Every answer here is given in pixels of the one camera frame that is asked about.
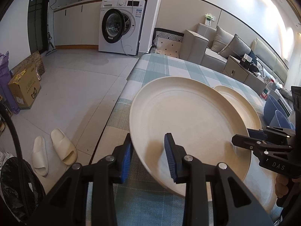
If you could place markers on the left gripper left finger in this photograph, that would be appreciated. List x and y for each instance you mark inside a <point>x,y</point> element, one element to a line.
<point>66,203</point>

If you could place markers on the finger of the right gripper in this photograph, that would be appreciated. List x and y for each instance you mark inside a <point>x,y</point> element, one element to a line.
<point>270,143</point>
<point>256,134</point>

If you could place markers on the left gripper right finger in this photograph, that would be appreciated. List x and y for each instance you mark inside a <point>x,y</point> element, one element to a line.
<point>232,202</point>

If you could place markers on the cream plate back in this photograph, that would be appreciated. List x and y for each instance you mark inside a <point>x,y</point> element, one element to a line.
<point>242,106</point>

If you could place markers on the cream plate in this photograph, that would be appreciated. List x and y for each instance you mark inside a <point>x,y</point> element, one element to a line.
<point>261,182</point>
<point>242,106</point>
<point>200,120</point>

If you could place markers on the large blue bowl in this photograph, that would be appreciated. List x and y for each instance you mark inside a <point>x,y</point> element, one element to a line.
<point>279,120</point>

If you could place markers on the blue bowl back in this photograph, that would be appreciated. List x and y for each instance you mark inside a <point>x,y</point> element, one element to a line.
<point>270,107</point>

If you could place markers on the cream plate front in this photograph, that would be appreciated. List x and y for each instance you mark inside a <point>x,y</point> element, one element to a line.
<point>261,182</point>

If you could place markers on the light blue bowl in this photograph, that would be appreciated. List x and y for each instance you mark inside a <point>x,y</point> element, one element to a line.
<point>292,126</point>

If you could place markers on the kitchen counter cabinets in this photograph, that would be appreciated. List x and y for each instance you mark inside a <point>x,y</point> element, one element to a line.
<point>77,25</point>

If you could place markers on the person's right hand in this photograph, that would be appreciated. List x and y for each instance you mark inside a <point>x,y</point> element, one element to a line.
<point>281,186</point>

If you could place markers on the plastic water bottle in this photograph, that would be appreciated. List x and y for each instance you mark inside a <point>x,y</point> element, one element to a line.
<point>267,89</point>

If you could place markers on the black garbage bag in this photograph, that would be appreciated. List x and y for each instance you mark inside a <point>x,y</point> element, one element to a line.
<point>22,199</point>

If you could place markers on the cream slipper right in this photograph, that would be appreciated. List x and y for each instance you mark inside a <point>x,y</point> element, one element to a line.
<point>64,147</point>

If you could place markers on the cream slipper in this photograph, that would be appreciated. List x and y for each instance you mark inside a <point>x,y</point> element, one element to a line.
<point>64,147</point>
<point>39,157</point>

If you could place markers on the cream slipper left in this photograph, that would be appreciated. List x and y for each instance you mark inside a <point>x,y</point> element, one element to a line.
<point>39,157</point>

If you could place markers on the bed with beige headboard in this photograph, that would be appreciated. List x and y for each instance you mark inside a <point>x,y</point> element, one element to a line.
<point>269,64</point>

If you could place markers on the beige bedside cabinet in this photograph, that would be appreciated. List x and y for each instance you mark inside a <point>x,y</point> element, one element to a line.
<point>234,70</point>

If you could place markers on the black organizer box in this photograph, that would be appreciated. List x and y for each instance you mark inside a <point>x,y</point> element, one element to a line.
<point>249,62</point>

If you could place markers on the green checkered tablecloth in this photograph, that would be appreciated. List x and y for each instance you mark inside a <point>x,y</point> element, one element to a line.
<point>141,200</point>

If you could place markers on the grey cushion right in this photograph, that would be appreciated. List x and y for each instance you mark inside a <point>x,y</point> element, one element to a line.
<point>236,48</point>

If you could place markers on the grey cushion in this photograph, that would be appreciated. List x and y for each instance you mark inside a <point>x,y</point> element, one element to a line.
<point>221,39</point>
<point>236,48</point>

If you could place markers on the grey cushion left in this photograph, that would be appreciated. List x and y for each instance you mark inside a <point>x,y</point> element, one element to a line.
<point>221,39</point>

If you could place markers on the beige sofa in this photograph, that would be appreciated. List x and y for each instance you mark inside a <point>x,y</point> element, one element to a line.
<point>196,48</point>

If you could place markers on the cardboard box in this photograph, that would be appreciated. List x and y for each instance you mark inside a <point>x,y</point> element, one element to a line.
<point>25,86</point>

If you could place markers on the black patterned folded mat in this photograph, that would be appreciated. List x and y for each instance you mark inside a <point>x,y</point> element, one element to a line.
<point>166,42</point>

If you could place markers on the purple bag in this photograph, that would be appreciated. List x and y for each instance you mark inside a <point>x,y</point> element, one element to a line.
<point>5,79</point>

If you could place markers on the brown patterned box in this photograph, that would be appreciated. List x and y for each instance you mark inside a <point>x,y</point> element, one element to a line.
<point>34,58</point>

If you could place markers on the white washing machine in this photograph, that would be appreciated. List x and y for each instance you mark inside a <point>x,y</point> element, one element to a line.
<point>120,26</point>

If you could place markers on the dark glass door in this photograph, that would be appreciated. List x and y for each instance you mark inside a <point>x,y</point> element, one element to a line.
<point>37,25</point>

